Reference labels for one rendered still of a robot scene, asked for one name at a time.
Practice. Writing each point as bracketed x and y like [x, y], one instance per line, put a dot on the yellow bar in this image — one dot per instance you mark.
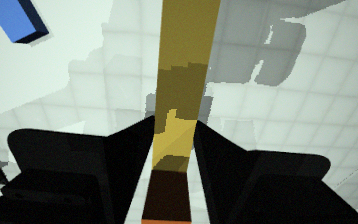
[186, 39]

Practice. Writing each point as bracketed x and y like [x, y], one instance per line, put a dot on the blue rectangular bar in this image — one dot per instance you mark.
[21, 22]

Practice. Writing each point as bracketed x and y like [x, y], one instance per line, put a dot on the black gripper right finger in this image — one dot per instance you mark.
[228, 172]

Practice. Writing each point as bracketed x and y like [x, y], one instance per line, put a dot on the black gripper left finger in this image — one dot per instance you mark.
[116, 160]

